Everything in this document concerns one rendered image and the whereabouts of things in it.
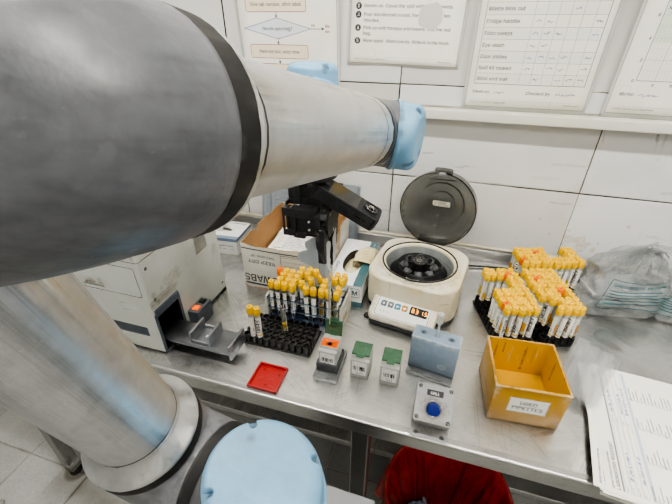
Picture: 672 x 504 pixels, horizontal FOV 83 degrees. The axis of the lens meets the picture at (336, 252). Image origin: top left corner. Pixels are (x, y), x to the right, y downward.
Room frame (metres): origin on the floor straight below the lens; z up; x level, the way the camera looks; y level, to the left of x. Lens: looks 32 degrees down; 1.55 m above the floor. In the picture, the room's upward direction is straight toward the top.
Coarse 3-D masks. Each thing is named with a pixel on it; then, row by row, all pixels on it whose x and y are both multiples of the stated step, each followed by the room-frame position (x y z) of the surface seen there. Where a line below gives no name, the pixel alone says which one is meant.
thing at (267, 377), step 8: (256, 368) 0.58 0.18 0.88; (264, 368) 0.59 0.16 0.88; (272, 368) 0.59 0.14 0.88; (280, 368) 0.58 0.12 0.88; (256, 376) 0.56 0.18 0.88; (264, 376) 0.56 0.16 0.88; (272, 376) 0.56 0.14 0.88; (280, 376) 0.56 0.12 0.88; (248, 384) 0.54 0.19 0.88; (256, 384) 0.54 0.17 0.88; (264, 384) 0.54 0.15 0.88; (272, 384) 0.54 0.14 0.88; (280, 384) 0.54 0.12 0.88; (272, 392) 0.52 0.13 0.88
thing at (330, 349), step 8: (328, 336) 0.61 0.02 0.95; (336, 336) 0.61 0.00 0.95; (320, 344) 0.59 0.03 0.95; (328, 344) 0.59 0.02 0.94; (336, 344) 0.59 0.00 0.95; (320, 352) 0.58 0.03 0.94; (328, 352) 0.57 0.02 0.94; (336, 352) 0.57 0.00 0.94; (320, 360) 0.58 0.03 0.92; (328, 360) 0.57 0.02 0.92; (336, 360) 0.57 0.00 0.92
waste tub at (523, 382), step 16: (496, 336) 0.59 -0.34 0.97; (496, 352) 0.58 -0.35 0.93; (512, 352) 0.58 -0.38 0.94; (528, 352) 0.57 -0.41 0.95; (544, 352) 0.56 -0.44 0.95; (480, 368) 0.58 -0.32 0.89; (496, 368) 0.58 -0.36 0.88; (512, 368) 0.57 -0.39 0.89; (528, 368) 0.57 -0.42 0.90; (544, 368) 0.56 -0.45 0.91; (560, 368) 0.50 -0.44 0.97; (496, 384) 0.46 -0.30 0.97; (512, 384) 0.54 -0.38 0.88; (528, 384) 0.54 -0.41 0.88; (544, 384) 0.53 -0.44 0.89; (560, 384) 0.48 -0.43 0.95; (496, 400) 0.46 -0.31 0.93; (512, 400) 0.46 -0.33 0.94; (528, 400) 0.45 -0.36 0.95; (544, 400) 0.45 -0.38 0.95; (560, 400) 0.44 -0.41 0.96; (496, 416) 0.46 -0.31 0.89; (512, 416) 0.45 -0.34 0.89; (528, 416) 0.45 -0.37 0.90; (544, 416) 0.44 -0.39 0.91; (560, 416) 0.44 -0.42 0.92
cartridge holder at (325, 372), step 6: (342, 354) 0.60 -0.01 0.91; (318, 360) 0.58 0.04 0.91; (342, 360) 0.60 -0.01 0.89; (318, 366) 0.57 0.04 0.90; (324, 366) 0.57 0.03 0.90; (330, 366) 0.56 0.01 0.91; (336, 366) 0.56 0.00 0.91; (342, 366) 0.59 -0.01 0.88; (318, 372) 0.57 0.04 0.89; (324, 372) 0.57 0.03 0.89; (330, 372) 0.57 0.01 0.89; (336, 372) 0.56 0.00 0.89; (318, 378) 0.55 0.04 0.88; (324, 378) 0.55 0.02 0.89; (330, 378) 0.55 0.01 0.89; (336, 378) 0.55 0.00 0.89
